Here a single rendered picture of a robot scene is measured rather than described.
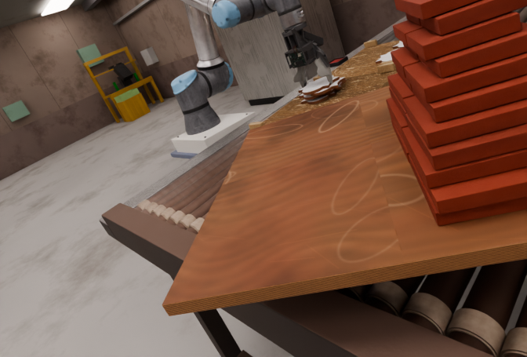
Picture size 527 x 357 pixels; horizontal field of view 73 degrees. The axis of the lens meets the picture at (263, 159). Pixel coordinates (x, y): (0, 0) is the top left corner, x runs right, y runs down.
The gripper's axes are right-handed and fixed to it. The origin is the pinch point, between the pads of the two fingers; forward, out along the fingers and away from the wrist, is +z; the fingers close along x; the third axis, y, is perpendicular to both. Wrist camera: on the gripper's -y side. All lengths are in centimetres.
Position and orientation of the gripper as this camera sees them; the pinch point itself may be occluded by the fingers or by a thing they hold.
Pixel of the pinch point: (318, 83)
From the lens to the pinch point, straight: 121.9
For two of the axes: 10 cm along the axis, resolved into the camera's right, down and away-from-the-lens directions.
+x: 7.3, -0.1, -6.9
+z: 3.6, 8.6, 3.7
